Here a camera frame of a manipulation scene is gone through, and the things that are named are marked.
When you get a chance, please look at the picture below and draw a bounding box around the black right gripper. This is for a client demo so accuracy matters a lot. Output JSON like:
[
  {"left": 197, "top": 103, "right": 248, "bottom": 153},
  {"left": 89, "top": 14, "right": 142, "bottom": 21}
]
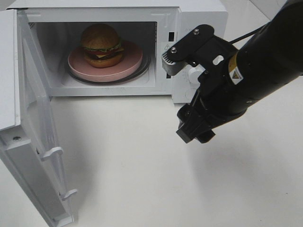
[{"left": 176, "top": 35, "right": 260, "bottom": 144}]

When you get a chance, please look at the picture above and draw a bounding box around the round white door button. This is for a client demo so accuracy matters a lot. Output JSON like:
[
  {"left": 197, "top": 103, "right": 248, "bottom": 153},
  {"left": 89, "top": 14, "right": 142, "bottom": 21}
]
[{"left": 185, "top": 88, "right": 196, "bottom": 101}]

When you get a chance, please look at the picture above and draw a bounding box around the pink round plate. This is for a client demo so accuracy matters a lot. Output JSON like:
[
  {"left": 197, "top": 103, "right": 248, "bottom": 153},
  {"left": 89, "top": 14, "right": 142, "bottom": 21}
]
[{"left": 68, "top": 41, "right": 143, "bottom": 83}]

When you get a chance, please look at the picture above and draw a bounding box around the toy burger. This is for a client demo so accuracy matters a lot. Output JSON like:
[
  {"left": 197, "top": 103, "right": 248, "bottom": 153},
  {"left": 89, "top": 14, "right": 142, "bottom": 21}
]
[{"left": 80, "top": 24, "right": 124, "bottom": 68}]

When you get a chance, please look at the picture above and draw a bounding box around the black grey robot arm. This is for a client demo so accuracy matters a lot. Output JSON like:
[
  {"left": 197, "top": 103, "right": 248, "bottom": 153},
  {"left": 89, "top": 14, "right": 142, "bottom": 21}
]
[{"left": 168, "top": 0, "right": 303, "bottom": 143}]

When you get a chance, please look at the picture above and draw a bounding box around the lower white microwave knob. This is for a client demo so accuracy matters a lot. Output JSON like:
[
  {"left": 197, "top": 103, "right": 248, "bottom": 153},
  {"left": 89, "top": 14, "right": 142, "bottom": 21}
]
[{"left": 188, "top": 66, "right": 205, "bottom": 84}]

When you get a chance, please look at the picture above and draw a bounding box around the glass microwave turntable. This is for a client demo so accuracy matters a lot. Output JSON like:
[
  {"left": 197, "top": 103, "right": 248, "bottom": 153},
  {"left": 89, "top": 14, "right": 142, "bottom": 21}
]
[{"left": 66, "top": 55, "right": 151, "bottom": 85}]

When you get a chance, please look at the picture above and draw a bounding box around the white microwave oven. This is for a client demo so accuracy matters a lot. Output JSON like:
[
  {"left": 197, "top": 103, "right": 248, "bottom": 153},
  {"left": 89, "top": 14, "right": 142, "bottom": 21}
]
[{"left": 6, "top": 0, "right": 228, "bottom": 103}]

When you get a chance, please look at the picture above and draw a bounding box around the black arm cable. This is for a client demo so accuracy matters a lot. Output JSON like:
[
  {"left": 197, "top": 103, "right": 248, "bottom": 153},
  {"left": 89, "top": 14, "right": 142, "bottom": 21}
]
[{"left": 228, "top": 25, "right": 268, "bottom": 45}]

